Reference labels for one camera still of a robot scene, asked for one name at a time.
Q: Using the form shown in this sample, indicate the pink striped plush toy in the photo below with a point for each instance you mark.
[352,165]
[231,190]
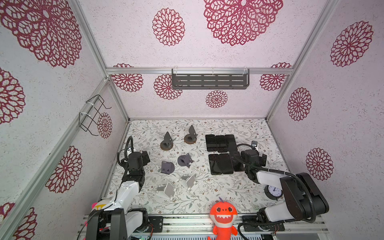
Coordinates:
[98,206]

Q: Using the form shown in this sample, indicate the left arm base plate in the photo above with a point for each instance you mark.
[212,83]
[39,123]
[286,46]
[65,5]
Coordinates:
[155,225]

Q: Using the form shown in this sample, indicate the black wire wall rack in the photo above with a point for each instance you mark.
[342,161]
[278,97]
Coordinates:
[96,121]

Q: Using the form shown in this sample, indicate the grey phone stand middle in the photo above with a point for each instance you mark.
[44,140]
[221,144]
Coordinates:
[185,160]

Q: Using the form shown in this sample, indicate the wooden base stand back-right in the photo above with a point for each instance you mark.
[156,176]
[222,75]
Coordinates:
[191,137]

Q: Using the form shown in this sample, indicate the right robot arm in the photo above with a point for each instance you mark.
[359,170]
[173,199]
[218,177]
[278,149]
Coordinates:
[303,201]

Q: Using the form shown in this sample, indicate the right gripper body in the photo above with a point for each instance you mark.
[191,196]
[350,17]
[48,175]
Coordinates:
[242,156]

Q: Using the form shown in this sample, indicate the purple-edged phone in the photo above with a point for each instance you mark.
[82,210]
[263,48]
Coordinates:
[231,143]

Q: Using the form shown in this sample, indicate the grey phone stand left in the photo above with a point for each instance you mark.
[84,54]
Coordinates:
[167,167]

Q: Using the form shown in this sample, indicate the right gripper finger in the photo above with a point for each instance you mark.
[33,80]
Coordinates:
[235,160]
[263,160]

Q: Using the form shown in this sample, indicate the dark grey wall shelf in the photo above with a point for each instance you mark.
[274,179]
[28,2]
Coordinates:
[209,81]

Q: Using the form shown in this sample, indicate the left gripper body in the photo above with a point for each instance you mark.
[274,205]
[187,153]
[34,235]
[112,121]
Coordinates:
[142,171]

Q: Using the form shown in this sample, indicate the black alarm clock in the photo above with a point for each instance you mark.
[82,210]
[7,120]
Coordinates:
[273,193]

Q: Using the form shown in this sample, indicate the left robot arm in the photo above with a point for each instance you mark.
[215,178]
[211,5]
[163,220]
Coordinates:
[112,219]

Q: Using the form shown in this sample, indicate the white phone stand front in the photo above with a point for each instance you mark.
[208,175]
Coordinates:
[167,191]

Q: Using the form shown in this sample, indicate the grey phone stand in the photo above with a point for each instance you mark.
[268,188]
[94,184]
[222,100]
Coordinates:
[167,167]
[185,160]

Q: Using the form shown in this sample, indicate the red shark plush toy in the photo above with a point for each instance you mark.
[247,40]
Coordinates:
[223,214]

